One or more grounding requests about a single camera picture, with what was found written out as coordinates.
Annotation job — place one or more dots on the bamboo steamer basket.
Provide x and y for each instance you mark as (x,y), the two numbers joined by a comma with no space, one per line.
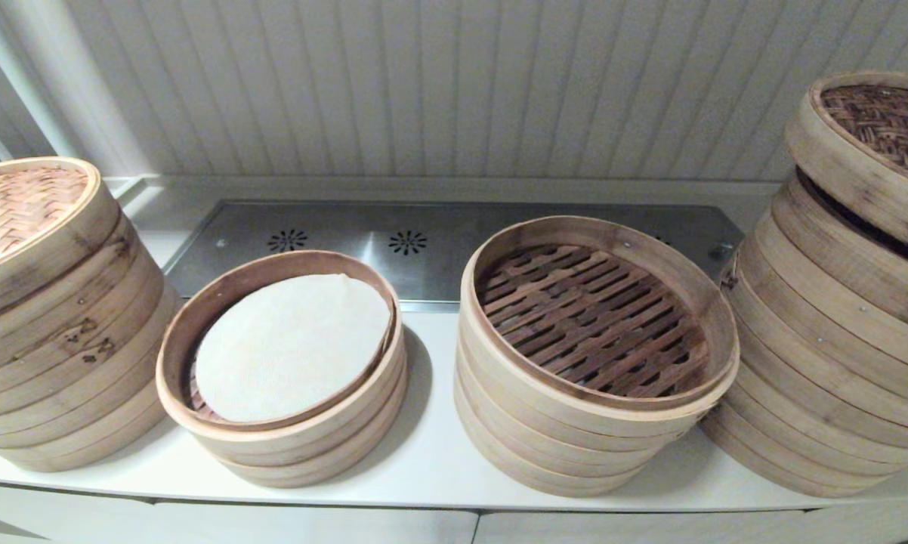
(54,442)
(310,447)
(560,480)
(310,477)
(839,355)
(590,423)
(816,453)
(46,381)

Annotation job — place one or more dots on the stainless steel steam panel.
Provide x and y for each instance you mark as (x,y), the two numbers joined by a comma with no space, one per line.
(348,219)

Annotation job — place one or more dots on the white round liner cloth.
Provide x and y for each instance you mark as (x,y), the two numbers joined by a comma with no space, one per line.
(288,347)

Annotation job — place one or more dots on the white cabinet door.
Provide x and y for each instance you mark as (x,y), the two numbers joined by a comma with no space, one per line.
(635,529)
(46,521)
(310,529)

